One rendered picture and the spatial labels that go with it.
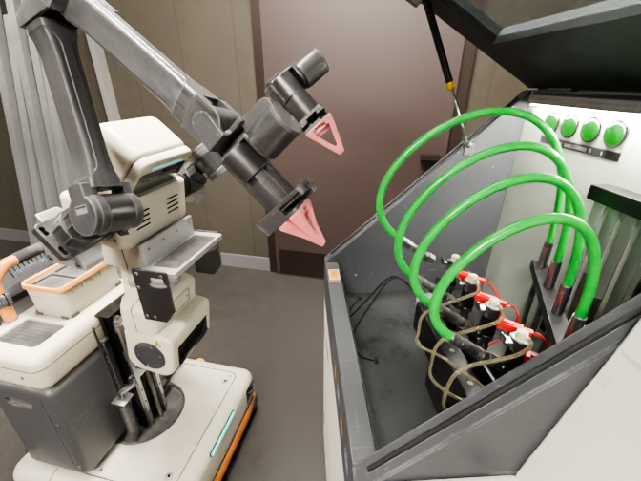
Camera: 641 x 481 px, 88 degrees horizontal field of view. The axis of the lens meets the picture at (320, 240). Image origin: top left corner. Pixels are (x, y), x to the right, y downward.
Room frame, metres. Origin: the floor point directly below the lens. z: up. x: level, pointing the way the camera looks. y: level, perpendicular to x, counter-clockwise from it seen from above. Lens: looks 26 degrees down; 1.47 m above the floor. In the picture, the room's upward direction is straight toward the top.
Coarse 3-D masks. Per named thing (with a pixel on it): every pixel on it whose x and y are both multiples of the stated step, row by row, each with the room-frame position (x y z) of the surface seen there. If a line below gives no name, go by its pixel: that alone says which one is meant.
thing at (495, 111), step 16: (480, 112) 0.62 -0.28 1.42; (496, 112) 0.62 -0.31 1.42; (512, 112) 0.62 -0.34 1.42; (528, 112) 0.63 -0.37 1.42; (448, 128) 0.62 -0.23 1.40; (544, 128) 0.63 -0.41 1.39; (416, 144) 0.62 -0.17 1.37; (400, 160) 0.62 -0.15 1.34; (384, 176) 0.62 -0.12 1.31; (560, 176) 0.63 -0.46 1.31; (384, 192) 0.62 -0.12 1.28; (560, 192) 0.63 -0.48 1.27; (560, 208) 0.63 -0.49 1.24; (384, 224) 0.61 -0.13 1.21
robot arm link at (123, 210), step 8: (112, 200) 0.60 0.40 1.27; (120, 200) 0.62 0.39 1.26; (128, 200) 0.63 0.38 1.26; (112, 208) 0.59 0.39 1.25; (120, 208) 0.61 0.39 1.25; (128, 208) 0.62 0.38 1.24; (112, 216) 0.58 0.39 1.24; (120, 216) 0.60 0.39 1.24; (128, 216) 0.61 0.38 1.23; (112, 224) 0.58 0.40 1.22; (120, 224) 0.60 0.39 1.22; (128, 224) 0.62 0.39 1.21; (120, 232) 0.62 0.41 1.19; (128, 232) 0.63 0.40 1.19
